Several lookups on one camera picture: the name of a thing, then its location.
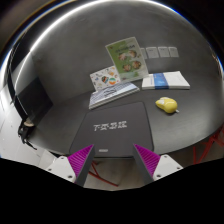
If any black clamp device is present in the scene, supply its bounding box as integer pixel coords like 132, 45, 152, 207
18, 118, 35, 149

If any white and blue book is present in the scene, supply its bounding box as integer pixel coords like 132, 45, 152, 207
142, 71, 190, 90

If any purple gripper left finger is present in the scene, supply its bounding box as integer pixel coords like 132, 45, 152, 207
46, 144, 96, 187

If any yellow computer mouse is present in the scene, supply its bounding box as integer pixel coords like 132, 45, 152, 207
155, 97, 178, 114

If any white colourful sticker card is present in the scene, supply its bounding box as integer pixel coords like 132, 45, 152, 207
90, 66, 120, 91

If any red metal table frame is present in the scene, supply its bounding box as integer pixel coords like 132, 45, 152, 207
193, 128, 224, 164

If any striped grey book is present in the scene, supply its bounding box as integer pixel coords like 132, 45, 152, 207
89, 82, 140, 110

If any green food poster card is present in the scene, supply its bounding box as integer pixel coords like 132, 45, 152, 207
105, 37, 148, 82

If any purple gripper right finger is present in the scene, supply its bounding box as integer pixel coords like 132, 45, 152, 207
132, 143, 184, 185

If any white wall paper sheet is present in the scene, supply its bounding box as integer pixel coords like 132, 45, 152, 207
158, 46, 170, 57
169, 47, 179, 57
140, 48, 148, 59
146, 47, 159, 59

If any black monitor screen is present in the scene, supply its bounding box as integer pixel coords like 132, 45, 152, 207
14, 78, 53, 124

